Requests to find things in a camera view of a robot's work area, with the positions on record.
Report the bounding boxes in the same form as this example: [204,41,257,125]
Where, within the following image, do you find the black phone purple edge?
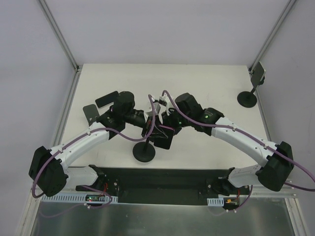
[154,125,175,149]

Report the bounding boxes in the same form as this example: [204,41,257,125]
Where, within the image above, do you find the black phone stand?
[237,76,265,108]
[132,137,156,163]

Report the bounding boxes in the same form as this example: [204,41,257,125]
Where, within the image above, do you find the dark grey phone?
[83,104,99,126]

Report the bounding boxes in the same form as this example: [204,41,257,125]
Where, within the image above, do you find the black phone silver edge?
[251,61,266,87]

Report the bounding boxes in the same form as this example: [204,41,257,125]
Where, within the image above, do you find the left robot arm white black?
[29,91,158,199]

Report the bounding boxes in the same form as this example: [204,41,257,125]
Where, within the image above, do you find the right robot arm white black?
[158,91,294,196]

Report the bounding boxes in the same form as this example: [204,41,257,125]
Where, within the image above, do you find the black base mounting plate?
[66,166,252,205]

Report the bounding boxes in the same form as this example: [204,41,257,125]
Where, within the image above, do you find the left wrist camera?
[144,97,161,121]

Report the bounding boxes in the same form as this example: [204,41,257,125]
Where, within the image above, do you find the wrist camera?
[144,97,161,121]
[158,95,174,115]

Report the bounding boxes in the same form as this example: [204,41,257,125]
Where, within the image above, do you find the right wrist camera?
[158,95,174,115]

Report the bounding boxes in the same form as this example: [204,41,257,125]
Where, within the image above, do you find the aluminium frame rail left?
[49,66,82,148]

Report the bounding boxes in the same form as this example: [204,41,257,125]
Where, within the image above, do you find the white cable duct right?
[207,197,224,207]

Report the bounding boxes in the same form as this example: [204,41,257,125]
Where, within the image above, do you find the white cable duct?
[41,193,118,204]
[207,197,224,207]

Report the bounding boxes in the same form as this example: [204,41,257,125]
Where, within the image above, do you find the white cable duct left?
[41,193,118,204]

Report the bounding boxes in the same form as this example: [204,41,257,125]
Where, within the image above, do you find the aluminium frame post left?
[37,0,80,72]

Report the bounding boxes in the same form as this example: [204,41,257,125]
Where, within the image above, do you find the aluminium frame post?
[248,0,299,75]
[37,0,80,72]

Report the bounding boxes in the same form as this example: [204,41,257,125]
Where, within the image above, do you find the aluminium frame post right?
[248,0,299,75]

